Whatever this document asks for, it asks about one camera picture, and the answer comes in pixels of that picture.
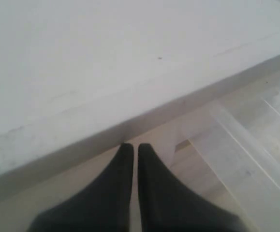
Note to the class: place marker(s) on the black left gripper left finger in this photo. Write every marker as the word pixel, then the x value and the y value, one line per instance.
pixel 102 206

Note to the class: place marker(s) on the clear drawer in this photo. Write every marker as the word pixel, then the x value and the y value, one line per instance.
pixel 230 155

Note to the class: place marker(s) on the white plastic drawer cabinet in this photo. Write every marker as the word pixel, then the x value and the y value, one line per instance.
pixel 70 69

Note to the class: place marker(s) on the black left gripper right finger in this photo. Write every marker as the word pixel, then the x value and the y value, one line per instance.
pixel 167 205

